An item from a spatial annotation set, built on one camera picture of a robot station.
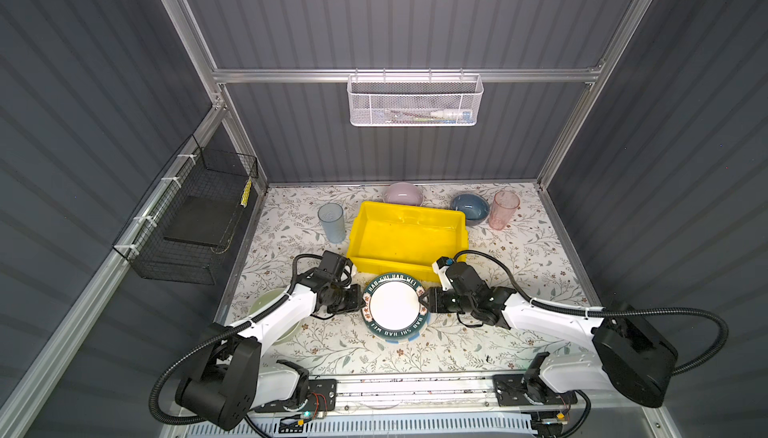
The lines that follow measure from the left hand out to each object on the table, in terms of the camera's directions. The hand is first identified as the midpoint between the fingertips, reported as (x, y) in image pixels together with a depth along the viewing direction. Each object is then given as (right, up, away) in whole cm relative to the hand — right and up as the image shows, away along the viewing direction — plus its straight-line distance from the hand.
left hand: (363, 303), depth 85 cm
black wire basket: (-41, +22, -17) cm, 50 cm away
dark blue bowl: (+39, +28, +23) cm, 54 cm away
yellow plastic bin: (+13, +17, +21) cm, 30 cm away
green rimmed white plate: (+8, -2, -1) cm, 9 cm away
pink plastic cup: (+45, +28, +11) cm, 54 cm away
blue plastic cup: (-10, +25, +5) cm, 27 cm away
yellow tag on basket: (-33, +32, -3) cm, 46 cm away
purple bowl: (+13, +34, +29) cm, 46 cm away
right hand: (+18, +1, -2) cm, 18 cm away
